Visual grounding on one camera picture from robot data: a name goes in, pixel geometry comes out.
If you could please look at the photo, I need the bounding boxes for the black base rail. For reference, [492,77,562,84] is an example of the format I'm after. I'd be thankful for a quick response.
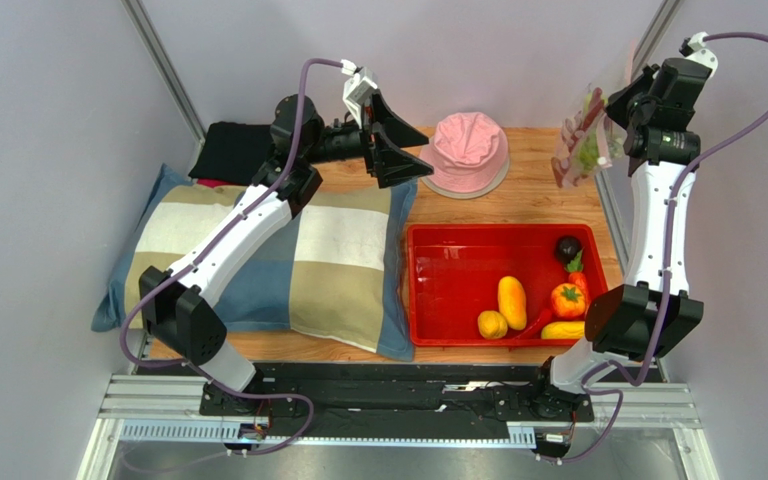
[117,359,595,461]

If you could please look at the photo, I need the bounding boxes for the toy carrot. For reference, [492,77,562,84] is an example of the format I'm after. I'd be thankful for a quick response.
[565,250,591,303]

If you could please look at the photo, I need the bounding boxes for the clear zip top bag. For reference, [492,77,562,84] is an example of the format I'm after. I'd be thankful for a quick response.
[551,39,638,188]

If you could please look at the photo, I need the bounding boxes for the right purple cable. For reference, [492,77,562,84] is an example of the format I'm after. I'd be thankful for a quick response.
[536,30,768,465]

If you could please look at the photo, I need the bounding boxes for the plaid patchwork pillow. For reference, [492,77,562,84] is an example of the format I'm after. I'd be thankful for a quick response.
[91,166,417,361]

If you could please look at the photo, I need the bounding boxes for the orange toy mango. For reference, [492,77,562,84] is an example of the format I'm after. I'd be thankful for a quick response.
[497,276,528,331]

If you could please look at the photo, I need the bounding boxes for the purple cable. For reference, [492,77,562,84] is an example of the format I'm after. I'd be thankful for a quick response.
[536,30,768,465]
[118,57,359,457]

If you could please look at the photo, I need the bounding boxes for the orange toy tomato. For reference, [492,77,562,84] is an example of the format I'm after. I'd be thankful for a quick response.
[550,283,588,320]

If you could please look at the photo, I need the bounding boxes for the yellow toy banana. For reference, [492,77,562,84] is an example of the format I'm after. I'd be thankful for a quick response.
[540,321,585,340]

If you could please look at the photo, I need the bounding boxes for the green toy grapes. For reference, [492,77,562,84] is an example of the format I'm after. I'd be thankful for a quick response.
[572,128,624,173]

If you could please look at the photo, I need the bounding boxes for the black folded cloth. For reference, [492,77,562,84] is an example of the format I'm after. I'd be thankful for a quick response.
[189,121,272,186]

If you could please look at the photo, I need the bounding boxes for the yellow toy lemon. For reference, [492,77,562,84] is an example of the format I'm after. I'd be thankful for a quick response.
[477,310,509,340]

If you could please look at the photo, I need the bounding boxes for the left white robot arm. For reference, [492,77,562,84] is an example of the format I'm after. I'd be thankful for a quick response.
[135,90,433,395]

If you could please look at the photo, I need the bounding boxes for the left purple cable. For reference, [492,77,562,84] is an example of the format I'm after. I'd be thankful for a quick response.
[118,57,359,457]

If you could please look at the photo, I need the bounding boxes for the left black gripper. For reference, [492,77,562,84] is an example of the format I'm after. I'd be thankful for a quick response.
[302,91,432,189]

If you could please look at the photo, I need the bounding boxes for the red plastic tray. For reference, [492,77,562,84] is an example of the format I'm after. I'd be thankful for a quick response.
[406,224,609,348]

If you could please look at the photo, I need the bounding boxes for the pink bucket hat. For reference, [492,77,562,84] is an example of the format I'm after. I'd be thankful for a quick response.
[419,112,510,200]

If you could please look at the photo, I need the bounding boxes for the red toy chili pepper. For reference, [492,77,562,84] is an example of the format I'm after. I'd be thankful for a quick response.
[516,308,554,340]

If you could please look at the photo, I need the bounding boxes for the dark purple toy fruit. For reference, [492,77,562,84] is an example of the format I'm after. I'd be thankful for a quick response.
[554,235,583,264]

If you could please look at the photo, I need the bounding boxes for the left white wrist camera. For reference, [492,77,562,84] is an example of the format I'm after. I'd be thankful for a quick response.
[341,59,378,125]

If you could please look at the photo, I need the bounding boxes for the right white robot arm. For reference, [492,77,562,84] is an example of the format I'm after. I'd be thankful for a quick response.
[542,49,718,400]

